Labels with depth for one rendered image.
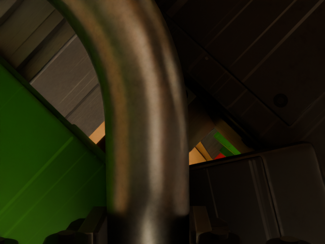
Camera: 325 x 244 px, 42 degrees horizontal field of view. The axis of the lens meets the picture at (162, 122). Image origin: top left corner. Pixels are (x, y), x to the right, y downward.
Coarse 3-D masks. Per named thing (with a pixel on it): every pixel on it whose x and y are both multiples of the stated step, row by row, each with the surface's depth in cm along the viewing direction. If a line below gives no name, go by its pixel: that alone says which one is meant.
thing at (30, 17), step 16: (0, 0) 19; (16, 0) 19; (32, 0) 19; (0, 16) 19; (16, 16) 19; (32, 16) 19; (48, 16) 19; (0, 32) 19; (16, 32) 19; (32, 32) 19; (48, 32) 19; (64, 32) 19; (0, 48) 19; (16, 48) 19; (32, 48) 19; (48, 48) 19; (64, 48) 20; (16, 64) 19; (32, 64) 19; (48, 64) 20; (32, 80) 20
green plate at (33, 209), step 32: (0, 64) 17; (0, 96) 17; (32, 96) 17; (0, 128) 17; (32, 128) 17; (64, 128) 17; (0, 160) 18; (32, 160) 17; (64, 160) 17; (96, 160) 17; (0, 192) 18; (32, 192) 18; (64, 192) 18; (96, 192) 18; (0, 224) 18; (32, 224) 18; (64, 224) 18
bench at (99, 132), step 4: (104, 124) 96; (100, 128) 96; (104, 128) 98; (96, 132) 96; (100, 132) 98; (104, 132) 100; (92, 136) 96; (96, 136) 98; (100, 136) 100; (92, 140) 98; (96, 140) 100
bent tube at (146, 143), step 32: (64, 0) 14; (96, 0) 14; (128, 0) 14; (96, 32) 14; (128, 32) 14; (160, 32) 14; (96, 64) 14; (128, 64) 14; (160, 64) 14; (128, 96) 14; (160, 96) 14; (128, 128) 14; (160, 128) 14; (128, 160) 14; (160, 160) 14; (128, 192) 14; (160, 192) 14; (128, 224) 14; (160, 224) 14
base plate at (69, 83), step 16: (80, 48) 60; (64, 64) 60; (80, 64) 64; (48, 80) 60; (64, 80) 64; (80, 80) 67; (96, 80) 72; (48, 96) 64; (64, 96) 67; (80, 96) 72; (96, 96) 76; (64, 112) 72; (80, 112) 76; (96, 112) 82; (80, 128) 82; (96, 128) 88
